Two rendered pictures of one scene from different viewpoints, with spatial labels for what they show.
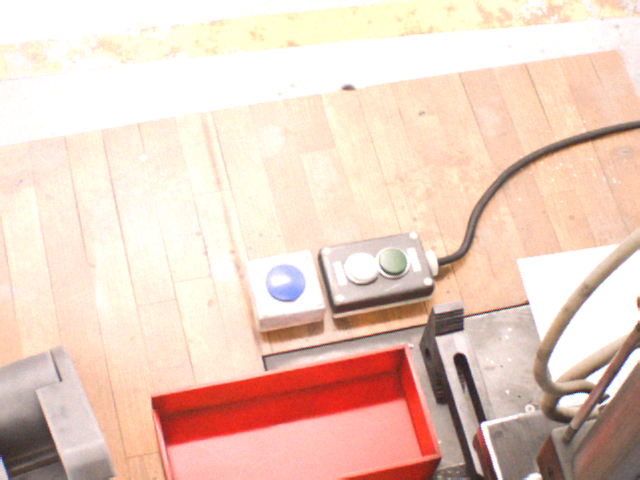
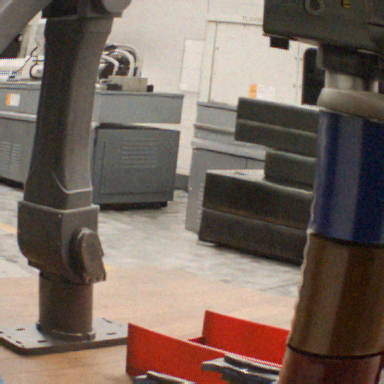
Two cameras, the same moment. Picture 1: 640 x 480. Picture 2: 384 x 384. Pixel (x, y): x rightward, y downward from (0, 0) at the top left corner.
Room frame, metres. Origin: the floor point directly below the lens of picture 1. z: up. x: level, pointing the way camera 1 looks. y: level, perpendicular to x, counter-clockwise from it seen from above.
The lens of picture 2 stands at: (-0.02, -0.67, 1.20)
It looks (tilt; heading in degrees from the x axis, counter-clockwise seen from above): 7 degrees down; 61
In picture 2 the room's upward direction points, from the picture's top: 6 degrees clockwise
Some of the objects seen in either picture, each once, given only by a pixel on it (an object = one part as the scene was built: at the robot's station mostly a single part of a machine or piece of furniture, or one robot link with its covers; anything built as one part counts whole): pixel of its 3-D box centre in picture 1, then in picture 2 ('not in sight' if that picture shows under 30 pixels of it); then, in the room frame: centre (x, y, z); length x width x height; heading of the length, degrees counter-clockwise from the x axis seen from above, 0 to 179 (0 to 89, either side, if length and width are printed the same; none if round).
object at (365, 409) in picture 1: (293, 437); (265, 369); (0.45, -0.01, 0.93); 0.25 x 0.12 x 0.06; 112
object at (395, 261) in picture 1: (392, 264); not in sight; (0.66, -0.08, 0.93); 0.03 x 0.03 x 0.02
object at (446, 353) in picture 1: (469, 413); not in sight; (0.50, -0.17, 0.95); 0.15 x 0.03 x 0.10; 22
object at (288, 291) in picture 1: (285, 284); not in sight; (0.61, 0.02, 0.93); 0.04 x 0.04 x 0.02
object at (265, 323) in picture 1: (283, 296); not in sight; (0.61, 0.02, 0.90); 0.07 x 0.07 x 0.06; 22
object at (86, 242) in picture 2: not in sight; (63, 251); (0.32, 0.19, 1.00); 0.09 x 0.06 x 0.06; 121
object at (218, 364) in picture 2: not in sight; (247, 372); (0.35, -0.13, 0.98); 0.07 x 0.02 x 0.01; 112
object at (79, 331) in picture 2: not in sight; (64, 307); (0.33, 0.20, 0.94); 0.20 x 0.07 x 0.08; 22
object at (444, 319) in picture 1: (448, 352); not in sight; (0.56, -0.14, 0.95); 0.06 x 0.03 x 0.09; 22
